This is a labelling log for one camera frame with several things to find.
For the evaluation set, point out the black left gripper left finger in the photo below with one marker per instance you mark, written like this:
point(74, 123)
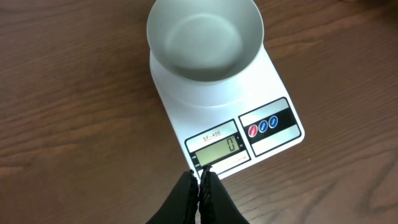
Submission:
point(181, 205)

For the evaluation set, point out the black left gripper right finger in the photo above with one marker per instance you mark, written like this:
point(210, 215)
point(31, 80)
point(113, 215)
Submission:
point(215, 204)

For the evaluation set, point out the white digital kitchen scale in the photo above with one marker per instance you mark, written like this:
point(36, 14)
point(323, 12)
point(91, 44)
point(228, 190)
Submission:
point(233, 124)

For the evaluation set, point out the white round bowl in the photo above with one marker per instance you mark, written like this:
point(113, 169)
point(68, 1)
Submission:
point(205, 40)

